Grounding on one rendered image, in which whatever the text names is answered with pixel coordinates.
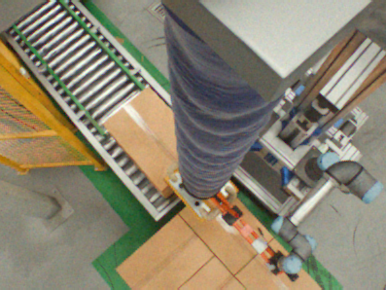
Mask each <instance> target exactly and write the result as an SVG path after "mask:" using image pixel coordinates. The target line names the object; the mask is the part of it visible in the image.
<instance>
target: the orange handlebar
mask: <svg viewBox="0 0 386 290"><path fill-rule="evenodd" d="M217 197H218V198H219V199H220V200H221V201H222V202H223V203H224V204H226V205H227V206H228V207H231V205H230V204H229V202H228V201H227V200H226V199H224V197H223V196H222V195H221V193H218V195H217ZM211 200H212V201H213V202H214V204H215V205H217V206H218V208H219V209H220V210H221V211H222V212H223V213H224V212H225V209H224V208H223V207H222V206H221V205H220V204H219V203H218V201H217V200H216V199H215V198H214V197H213V198H211ZM239 221H240V223H242V225H244V227H243V228H242V229H241V227H240V226H238V224H237V223H235V225H234V226H235V228H236V229H237V230H238V231H239V232H240V233H241V234H242V235H243V236H244V238H246V239H247V241H249V243H250V244H252V243H253V242H254V241H253V240H252V239H251V238H250V237H249V236H248V235H249V234H252V236H253V237H254V238H255V239H257V238H259V236H258V235H257V234H256V233H255V232H254V231H253V229H252V228H251V226H250V225H248V223H247V222H245V220H243V219H240V220H239ZM265 251H267V252H268V254H269V255H270V256H273V255H275V254H274V253H273V252H272V251H271V249H270V248H269V247H267V248H266V250H265ZM260 255H261V256H262V257H263V259H265V261H266V262H268V260H267V259H268V257H267V256H265V254H263V252H262V253H261V254H260Z"/></svg>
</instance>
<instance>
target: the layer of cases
mask: <svg viewBox="0 0 386 290"><path fill-rule="evenodd" d="M230 205H236V206H237V207H238V208H239V209H240V210H241V211H242V213H243V216H244V217H242V219H243V220H245V222H247V223H248V225H250V226H251V228H252V229H253V231H254V232H255V233H256V234H257V235H258V236H259V237H260V238H261V239H262V240H263V242H264V243H265V241H264V238H265V240H266V242H267V243H268V245H270V246H271V248H272V249H273V250H274V251H275V252H276V253H277V250H280V251H281V252H282V254H283V255H284V256H287V255H288V254H289V253H288V252H287V251H286V250H285V249H284V248H283V246H282V245H281V244H280V243H279V242H278V241H277V240H276V239H275V238H274V237H273V236H272V235H271V234H270V233H269V232H268V231H267V230H266V229H265V228H264V226H263V224H261V223H260V222H259V221H258V220H257V219H256V218H255V217H254V215H253V214H252V213H251V212H250V211H249V210H248V209H247V208H246V207H245V205H244V204H242V202H241V201H239V199H235V200H234V202H233V203H231V204H230ZM222 214H224V213H223V212H222V211H221V213H220V214H219V215H217V217H216V218H214V219H213V220H210V221H209V220H205V221H204V222H203V223H201V222H200V221H199V220H198V218H196V217H195V215H194V214H193V213H192V212H191V210H190V209H189V208H188V207H187V206H186V207H185V208H184V209H183V210H182V211H181V212H179V214H177V215H176V216H175V217H174V218H172V219H171V220H170V221H169V222H168V223H167V224H166V225H165V226H163V227H162V228H161V229H160V230H159V231H158V232H157V233H155V234H154V235H153V236H152V237H151V238H150V239H148V240H147V241H146V242H145V243H144V244H143V245H142V246H140V247H139V248H138V250H136V251H135V253H132V255H130V256H129V258H127V259H126V260H124V262H122V264H121V265H119V266H118V267H117V268H116V270H117V272H119V274H120V275H121V276H122V278H123V279H124V280H125V281H126V283H127V284H129V287H131V288H132V290H322V288H320V286H318V284H317V283H316V282H315V281H314V280H313V279H312V278H311V277H310V276H309V274H307V272H306V271H305V270H304V269H303V268H301V269H300V271H299V272H298V275H299V277H298V278H297V280H295V281H294V282H292V281H291V280H290V278H289V277H287V275H286V274H285V273H284V272H283V273H282V274H278V275H274V273H272V272H270V271H269V269H268V267H267V265H265V264H264V263H265V259H263V257H262V256H261V255H260V254H258V252H256V250H255V249H254V248H253V247H252V246H251V245H250V243H249V241H247V239H246V238H244V236H243V235H242V234H241V233H240V232H239V231H238V230H237V229H236V228H235V226H229V225H228V224H227V223H226V221H225V220H224V219H223V218H222ZM258 228H260V229H261V230H262V233H263V235H264V238H263V237H262V236H261V234H260V233H259V230H258Z"/></svg>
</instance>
